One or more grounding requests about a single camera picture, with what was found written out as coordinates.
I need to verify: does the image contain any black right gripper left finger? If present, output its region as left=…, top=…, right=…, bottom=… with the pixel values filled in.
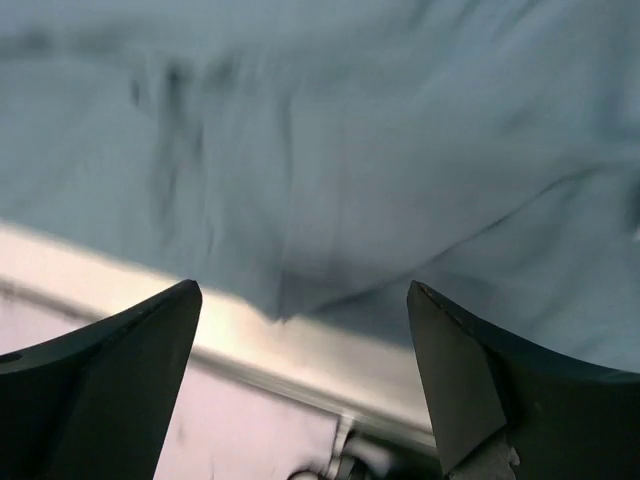
left=1, top=280, right=202, bottom=480

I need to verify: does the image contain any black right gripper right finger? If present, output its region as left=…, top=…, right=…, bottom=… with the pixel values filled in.
left=407, top=282, right=639, bottom=479

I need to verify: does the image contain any grey-blue t shirt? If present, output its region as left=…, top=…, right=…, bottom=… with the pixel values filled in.
left=1, top=1, right=639, bottom=371

